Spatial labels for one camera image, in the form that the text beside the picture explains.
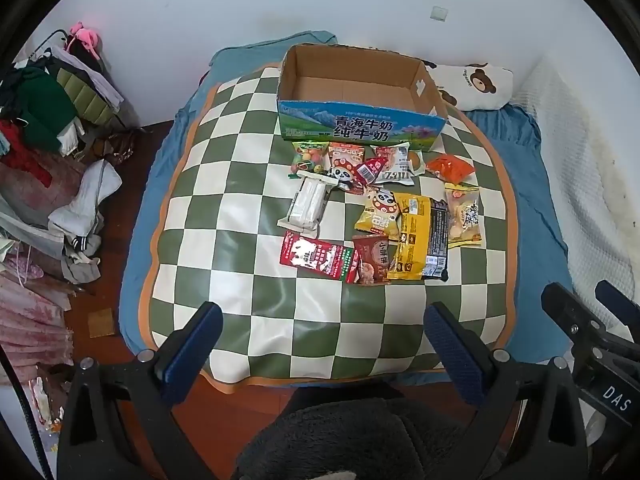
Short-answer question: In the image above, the dark green jacket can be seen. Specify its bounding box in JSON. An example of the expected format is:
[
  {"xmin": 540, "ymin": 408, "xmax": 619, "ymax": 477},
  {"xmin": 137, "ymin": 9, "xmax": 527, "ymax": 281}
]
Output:
[{"xmin": 0, "ymin": 67, "xmax": 78, "ymax": 151}]

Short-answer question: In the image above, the olive quilted vest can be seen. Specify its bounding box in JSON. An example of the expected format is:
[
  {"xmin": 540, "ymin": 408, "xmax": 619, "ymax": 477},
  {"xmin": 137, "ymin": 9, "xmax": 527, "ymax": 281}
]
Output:
[{"xmin": 56, "ymin": 66, "xmax": 122, "ymax": 127}]

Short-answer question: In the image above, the small red snack packet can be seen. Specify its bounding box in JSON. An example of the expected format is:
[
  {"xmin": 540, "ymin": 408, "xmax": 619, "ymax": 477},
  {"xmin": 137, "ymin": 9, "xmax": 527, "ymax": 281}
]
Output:
[{"xmin": 350, "ymin": 156, "xmax": 390, "ymax": 195}]

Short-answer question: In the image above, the white textured blanket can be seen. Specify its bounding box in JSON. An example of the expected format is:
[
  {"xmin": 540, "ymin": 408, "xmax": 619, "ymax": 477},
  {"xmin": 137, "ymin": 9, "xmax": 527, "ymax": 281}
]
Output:
[{"xmin": 515, "ymin": 57, "xmax": 640, "ymax": 341}]

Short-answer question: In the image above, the black cable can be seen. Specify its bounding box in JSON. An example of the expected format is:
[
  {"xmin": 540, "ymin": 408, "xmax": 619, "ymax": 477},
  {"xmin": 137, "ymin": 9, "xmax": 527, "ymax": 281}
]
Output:
[{"xmin": 0, "ymin": 345, "xmax": 56, "ymax": 480}]

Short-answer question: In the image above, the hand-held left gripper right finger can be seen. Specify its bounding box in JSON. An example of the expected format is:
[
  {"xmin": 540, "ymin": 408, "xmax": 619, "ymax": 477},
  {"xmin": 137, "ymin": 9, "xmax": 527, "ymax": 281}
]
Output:
[{"xmin": 423, "ymin": 301, "xmax": 586, "ymax": 480}]

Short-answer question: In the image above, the blue bedsheet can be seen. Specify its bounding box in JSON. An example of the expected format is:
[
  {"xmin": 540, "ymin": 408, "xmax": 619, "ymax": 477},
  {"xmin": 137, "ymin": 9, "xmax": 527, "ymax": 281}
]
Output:
[{"xmin": 118, "ymin": 30, "xmax": 573, "ymax": 376}]

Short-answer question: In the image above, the clear egg biscuit packet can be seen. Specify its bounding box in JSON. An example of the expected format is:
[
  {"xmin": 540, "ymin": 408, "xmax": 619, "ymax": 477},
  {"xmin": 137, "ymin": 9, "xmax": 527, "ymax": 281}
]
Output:
[{"xmin": 444, "ymin": 182, "xmax": 483, "ymax": 249}]

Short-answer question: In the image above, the orange panda snack packet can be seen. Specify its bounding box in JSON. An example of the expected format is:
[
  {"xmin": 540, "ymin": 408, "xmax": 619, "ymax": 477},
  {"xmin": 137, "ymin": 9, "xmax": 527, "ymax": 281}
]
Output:
[{"xmin": 325, "ymin": 142, "xmax": 368, "ymax": 192}]

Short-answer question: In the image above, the yellow panda snack packet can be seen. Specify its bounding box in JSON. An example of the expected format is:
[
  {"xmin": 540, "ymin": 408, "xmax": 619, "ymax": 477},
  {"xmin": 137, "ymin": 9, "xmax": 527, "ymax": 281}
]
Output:
[{"xmin": 354, "ymin": 186, "xmax": 403, "ymax": 241}]

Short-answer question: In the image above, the lavender cloth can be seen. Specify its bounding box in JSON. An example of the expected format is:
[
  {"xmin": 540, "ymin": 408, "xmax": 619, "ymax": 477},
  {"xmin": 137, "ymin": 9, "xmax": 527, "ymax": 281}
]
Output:
[{"xmin": 64, "ymin": 47, "xmax": 126, "ymax": 111}]

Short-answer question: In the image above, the red garment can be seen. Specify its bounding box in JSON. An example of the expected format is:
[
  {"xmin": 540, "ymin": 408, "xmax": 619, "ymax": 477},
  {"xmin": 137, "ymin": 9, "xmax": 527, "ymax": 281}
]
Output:
[{"xmin": 0, "ymin": 120, "xmax": 56, "ymax": 188}]

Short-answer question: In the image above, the large yellow black packet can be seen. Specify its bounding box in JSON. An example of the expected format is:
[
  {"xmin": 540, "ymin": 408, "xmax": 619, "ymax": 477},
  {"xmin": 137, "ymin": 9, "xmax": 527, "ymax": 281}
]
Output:
[{"xmin": 387, "ymin": 191, "xmax": 449, "ymax": 282}]

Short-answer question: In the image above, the bear print white pillow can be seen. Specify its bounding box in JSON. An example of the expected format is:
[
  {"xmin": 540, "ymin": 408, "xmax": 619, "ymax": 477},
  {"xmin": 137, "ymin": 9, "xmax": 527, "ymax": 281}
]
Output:
[{"xmin": 425, "ymin": 62, "xmax": 515, "ymax": 112}]

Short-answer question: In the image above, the pink pleated skirt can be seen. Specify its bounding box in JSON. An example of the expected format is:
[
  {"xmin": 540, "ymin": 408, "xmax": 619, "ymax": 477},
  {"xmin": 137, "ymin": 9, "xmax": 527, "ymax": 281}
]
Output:
[{"xmin": 0, "ymin": 255, "xmax": 76, "ymax": 367}]

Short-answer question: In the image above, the printed cardboard box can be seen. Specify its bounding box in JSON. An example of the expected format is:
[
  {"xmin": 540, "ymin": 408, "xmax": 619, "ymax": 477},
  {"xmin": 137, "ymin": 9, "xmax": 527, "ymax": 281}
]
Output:
[{"xmin": 276, "ymin": 44, "xmax": 448, "ymax": 153}]

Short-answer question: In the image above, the red milk snack packet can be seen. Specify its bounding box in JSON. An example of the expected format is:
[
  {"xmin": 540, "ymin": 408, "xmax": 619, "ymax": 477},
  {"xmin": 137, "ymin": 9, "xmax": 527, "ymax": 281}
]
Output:
[{"xmin": 279, "ymin": 230, "xmax": 362, "ymax": 283}]

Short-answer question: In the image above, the brown snack packet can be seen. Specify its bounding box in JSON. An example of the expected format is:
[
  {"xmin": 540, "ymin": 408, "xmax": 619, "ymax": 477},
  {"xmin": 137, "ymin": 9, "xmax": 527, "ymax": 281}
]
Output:
[{"xmin": 351, "ymin": 232, "xmax": 391, "ymax": 286}]

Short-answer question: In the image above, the green white checkered mat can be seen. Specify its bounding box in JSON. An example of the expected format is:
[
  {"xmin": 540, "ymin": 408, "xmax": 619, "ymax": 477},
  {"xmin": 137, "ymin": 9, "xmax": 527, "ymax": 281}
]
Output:
[{"xmin": 137, "ymin": 62, "xmax": 521, "ymax": 393}]

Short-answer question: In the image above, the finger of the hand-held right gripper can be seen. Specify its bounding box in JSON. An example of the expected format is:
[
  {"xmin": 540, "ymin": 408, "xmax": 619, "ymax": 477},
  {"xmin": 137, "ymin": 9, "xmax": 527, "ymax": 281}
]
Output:
[
  {"xmin": 541, "ymin": 282, "xmax": 609, "ymax": 362},
  {"xmin": 595, "ymin": 280, "xmax": 640, "ymax": 344}
]

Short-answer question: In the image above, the white grey snack packet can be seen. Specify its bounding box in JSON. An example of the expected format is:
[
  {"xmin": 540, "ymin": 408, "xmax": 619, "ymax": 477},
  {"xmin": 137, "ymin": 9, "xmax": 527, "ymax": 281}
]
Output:
[{"xmin": 370, "ymin": 142, "xmax": 416, "ymax": 186}]

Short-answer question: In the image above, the brown cardboard piece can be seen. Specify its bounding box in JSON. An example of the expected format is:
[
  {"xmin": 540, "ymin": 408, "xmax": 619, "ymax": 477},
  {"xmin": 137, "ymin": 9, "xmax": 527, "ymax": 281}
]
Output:
[{"xmin": 88, "ymin": 308, "xmax": 116, "ymax": 338}]

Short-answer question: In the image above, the colourful candy packet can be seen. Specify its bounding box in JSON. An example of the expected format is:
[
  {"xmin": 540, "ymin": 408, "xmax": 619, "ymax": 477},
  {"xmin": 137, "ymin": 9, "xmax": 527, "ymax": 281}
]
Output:
[{"xmin": 290, "ymin": 141, "xmax": 328, "ymax": 177}]

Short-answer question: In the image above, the pink plush toy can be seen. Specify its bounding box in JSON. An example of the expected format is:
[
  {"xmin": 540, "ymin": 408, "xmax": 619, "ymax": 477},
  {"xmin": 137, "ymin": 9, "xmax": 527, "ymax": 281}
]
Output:
[{"xmin": 67, "ymin": 21, "xmax": 101, "ymax": 56}]

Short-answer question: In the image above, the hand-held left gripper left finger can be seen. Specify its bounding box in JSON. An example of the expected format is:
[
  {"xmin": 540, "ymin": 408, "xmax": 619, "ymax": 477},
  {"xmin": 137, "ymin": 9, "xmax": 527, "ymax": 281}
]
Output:
[{"xmin": 56, "ymin": 301, "xmax": 224, "ymax": 480}]

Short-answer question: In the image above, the plain orange snack packet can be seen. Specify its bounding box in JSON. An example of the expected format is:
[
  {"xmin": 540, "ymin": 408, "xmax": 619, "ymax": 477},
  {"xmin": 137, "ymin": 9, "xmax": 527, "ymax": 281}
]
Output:
[{"xmin": 425, "ymin": 152, "xmax": 476, "ymax": 183}]

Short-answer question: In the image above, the teal folded cloth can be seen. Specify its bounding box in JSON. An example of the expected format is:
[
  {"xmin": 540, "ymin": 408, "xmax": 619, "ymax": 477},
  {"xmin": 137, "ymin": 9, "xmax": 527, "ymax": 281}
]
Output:
[{"xmin": 209, "ymin": 30, "xmax": 339, "ymax": 67}]

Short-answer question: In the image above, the dark fluffy clothing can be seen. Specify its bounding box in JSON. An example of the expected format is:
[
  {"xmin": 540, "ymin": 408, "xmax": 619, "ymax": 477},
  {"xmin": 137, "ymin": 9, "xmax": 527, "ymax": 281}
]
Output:
[{"xmin": 235, "ymin": 382, "xmax": 501, "ymax": 480}]

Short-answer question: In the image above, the white wafer packet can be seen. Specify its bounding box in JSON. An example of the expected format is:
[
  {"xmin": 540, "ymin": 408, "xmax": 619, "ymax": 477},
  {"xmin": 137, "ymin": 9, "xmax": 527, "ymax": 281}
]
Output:
[{"xmin": 277, "ymin": 169, "xmax": 337, "ymax": 239}]

